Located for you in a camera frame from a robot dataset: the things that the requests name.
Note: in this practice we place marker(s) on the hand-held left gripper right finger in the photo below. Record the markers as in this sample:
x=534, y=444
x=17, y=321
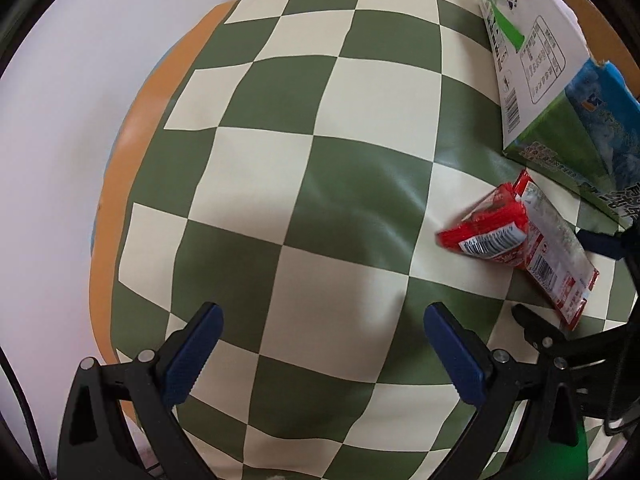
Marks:
x=455, y=355

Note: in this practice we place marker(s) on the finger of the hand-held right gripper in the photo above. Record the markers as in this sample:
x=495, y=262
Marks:
x=600, y=242
x=540, y=332

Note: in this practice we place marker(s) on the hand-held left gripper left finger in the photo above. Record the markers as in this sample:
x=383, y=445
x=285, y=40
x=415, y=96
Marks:
x=195, y=355

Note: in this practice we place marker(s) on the white and red snack packet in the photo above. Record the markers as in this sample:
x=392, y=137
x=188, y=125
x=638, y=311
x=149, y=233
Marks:
x=555, y=250

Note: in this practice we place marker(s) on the small red snack packet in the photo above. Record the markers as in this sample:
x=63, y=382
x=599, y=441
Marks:
x=490, y=220

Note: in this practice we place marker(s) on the printed cardboard box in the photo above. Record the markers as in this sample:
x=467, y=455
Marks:
x=540, y=60

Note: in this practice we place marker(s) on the green checkered tablecloth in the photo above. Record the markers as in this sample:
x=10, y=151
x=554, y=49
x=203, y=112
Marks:
x=310, y=210

